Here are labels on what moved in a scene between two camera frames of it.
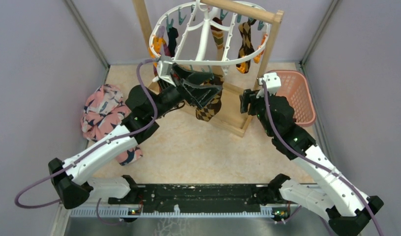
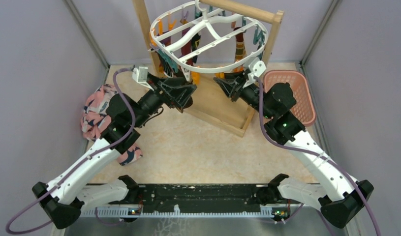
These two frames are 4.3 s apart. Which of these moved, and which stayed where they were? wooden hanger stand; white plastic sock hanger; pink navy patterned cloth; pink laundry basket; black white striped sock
Moved: black white striped sock; white plastic sock hanger
Stayed: wooden hanger stand; pink laundry basket; pink navy patterned cloth
